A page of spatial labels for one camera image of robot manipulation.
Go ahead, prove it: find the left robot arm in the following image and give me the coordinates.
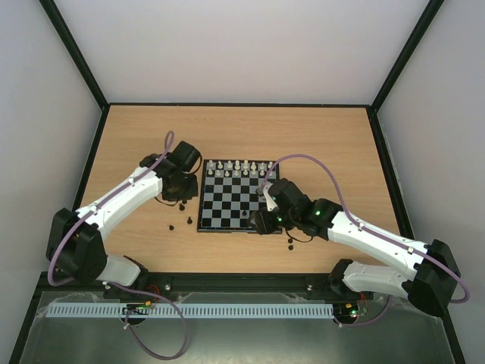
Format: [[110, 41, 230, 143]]
[[46, 141, 202, 287]]

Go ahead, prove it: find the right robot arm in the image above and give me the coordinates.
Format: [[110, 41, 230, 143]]
[[249, 178, 461, 317]]

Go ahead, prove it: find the right circuit board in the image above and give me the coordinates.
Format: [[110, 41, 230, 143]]
[[337, 300, 370, 318]]

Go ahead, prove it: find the circuit board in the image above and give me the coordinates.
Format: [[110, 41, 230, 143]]
[[121, 301, 156, 315], [337, 300, 370, 318]]

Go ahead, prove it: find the left circuit board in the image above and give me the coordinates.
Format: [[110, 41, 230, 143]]
[[121, 301, 156, 315]]

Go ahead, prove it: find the black and silver chessboard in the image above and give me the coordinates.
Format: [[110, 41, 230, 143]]
[[197, 159, 280, 233]]

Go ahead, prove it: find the black aluminium front rail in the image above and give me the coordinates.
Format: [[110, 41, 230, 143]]
[[37, 271, 440, 300]]

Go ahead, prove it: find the light blue slotted cable duct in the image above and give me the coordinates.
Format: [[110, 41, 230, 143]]
[[45, 303, 334, 319]]

